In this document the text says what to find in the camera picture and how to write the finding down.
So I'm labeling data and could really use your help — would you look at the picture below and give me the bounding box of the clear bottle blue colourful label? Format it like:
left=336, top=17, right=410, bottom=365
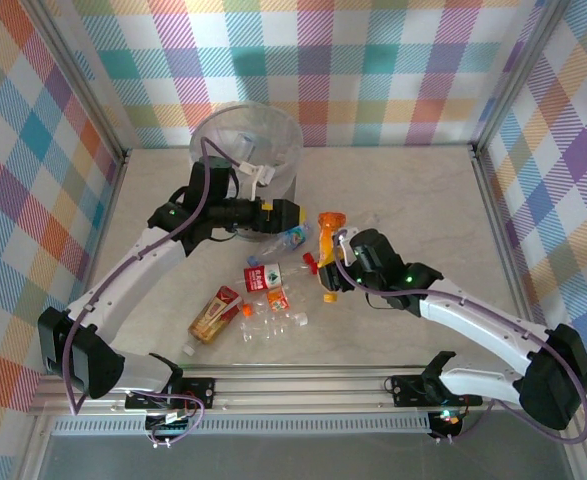
left=246, top=223, right=317, bottom=265

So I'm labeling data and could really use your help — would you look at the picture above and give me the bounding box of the orange juice bottle yellow label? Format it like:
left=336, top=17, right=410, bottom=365
left=316, top=210, right=348, bottom=305

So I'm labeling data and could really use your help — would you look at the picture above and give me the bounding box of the crushed clear bottle white cap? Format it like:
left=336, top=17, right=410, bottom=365
left=240, top=310, right=310, bottom=346

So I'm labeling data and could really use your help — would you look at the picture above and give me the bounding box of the small bottle orange label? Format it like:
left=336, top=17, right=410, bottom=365
left=242, top=287, right=290, bottom=317

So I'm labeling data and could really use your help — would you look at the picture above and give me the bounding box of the clear bottle red green label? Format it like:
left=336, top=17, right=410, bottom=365
left=242, top=262, right=322, bottom=294

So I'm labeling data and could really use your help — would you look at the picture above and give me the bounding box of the red gold tea bottle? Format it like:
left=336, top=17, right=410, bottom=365
left=181, top=285, right=244, bottom=356

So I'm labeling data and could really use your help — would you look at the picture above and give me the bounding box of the metal mesh waste bin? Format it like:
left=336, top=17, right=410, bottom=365
left=190, top=101, right=304, bottom=242

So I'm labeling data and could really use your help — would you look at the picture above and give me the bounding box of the clear plastic bin liner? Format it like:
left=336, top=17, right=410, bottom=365
left=190, top=101, right=304, bottom=201

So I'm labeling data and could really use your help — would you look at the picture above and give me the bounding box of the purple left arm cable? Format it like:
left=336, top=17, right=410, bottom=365
left=65, top=137, right=247, bottom=449

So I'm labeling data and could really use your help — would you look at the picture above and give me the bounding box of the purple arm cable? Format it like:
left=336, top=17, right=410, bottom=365
left=65, top=137, right=247, bottom=449
left=333, top=232, right=587, bottom=446

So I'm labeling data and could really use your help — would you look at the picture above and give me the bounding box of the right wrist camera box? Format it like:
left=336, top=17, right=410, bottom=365
left=333, top=226, right=360, bottom=251

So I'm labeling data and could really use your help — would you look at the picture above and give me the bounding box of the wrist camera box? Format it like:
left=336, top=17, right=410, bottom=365
left=333, top=226, right=360, bottom=251
left=239, top=160, right=278, bottom=190

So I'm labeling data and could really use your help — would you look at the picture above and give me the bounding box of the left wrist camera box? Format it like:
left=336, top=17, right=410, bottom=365
left=239, top=160, right=278, bottom=190

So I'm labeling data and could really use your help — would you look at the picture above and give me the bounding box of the aluminium table side rail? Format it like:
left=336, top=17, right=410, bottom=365
left=60, top=147, right=132, bottom=376
left=470, top=144, right=549, bottom=369

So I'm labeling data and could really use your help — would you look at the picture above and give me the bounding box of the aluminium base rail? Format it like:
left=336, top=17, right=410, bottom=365
left=28, top=366, right=580, bottom=417

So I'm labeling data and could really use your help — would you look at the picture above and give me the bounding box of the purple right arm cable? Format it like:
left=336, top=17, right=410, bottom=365
left=333, top=232, right=587, bottom=446

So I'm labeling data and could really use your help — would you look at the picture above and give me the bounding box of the slotted grey cable duct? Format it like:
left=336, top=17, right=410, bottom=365
left=51, top=418, right=433, bottom=436

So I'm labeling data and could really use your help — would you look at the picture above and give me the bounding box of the aluminium frame post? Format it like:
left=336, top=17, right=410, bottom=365
left=20, top=0, right=132, bottom=164
left=470, top=0, right=574, bottom=159

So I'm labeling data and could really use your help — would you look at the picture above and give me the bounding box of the wired controller board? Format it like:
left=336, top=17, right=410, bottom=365
left=428, top=407, right=469, bottom=444
left=145, top=410, right=199, bottom=449

